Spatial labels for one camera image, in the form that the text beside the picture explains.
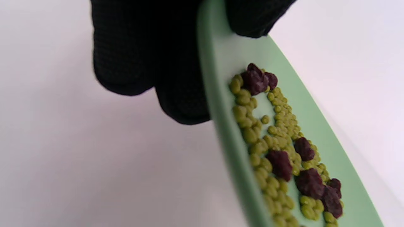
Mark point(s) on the light green plate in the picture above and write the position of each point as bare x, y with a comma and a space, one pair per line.
315, 104

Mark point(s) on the pile of green beans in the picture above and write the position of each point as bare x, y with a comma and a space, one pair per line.
249, 134

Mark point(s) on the person's left hand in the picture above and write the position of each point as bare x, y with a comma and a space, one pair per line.
142, 47

